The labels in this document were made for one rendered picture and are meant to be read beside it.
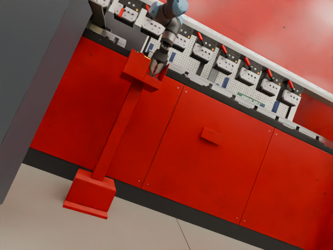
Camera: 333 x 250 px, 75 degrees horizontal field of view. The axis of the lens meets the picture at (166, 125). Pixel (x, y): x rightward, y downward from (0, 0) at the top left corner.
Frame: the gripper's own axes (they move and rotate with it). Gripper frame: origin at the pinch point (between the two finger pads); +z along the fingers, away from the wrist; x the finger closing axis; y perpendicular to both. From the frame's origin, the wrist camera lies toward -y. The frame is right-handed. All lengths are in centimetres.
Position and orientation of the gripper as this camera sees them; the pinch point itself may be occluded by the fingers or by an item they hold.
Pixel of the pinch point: (152, 75)
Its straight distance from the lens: 120.0
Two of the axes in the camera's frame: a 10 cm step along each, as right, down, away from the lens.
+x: -8.7, -3.9, -2.9
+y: -2.7, -1.1, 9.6
